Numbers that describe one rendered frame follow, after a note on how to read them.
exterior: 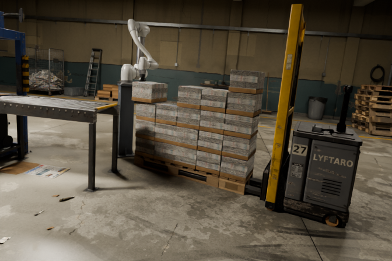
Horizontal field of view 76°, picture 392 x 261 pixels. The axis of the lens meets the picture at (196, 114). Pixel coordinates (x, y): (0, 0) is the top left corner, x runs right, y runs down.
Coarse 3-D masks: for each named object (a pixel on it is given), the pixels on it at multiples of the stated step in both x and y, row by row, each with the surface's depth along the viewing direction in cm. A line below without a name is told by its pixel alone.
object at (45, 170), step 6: (36, 168) 288; (42, 168) 289; (48, 168) 291; (54, 168) 292; (60, 168) 293; (66, 168) 294; (30, 174) 272; (36, 174) 273; (42, 174) 274; (48, 174) 276; (54, 174) 277; (60, 174) 278
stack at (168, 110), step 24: (144, 120) 313; (168, 120) 296; (192, 120) 282; (216, 120) 270; (144, 144) 315; (168, 144) 299; (192, 144) 285; (216, 144) 272; (168, 168) 303; (192, 168) 290; (216, 168) 276
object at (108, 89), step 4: (104, 84) 934; (108, 84) 935; (112, 84) 951; (104, 88) 936; (108, 88) 934; (112, 88) 892; (116, 88) 889; (100, 92) 897; (104, 92) 896; (108, 92) 894; (112, 92) 894; (116, 92) 891; (96, 96) 901; (100, 96) 900; (104, 96) 899; (108, 96) 897; (112, 96) 894; (116, 96) 893; (100, 100) 901; (104, 100) 900; (112, 100) 895
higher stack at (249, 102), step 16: (240, 80) 254; (256, 80) 248; (240, 96) 256; (256, 96) 253; (240, 128) 259; (256, 128) 281; (224, 144) 268; (240, 144) 261; (256, 144) 290; (224, 160) 271; (240, 160) 262; (240, 176) 265; (240, 192) 267
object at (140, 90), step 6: (132, 84) 306; (138, 84) 302; (144, 84) 299; (150, 84) 295; (156, 84) 304; (132, 90) 307; (138, 90) 304; (144, 90) 301; (150, 90) 298; (156, 90) 306; (132, 96) 309; (138, 96) 305; (144, 96) 302; (150, 96) 298; (156, 96) 309
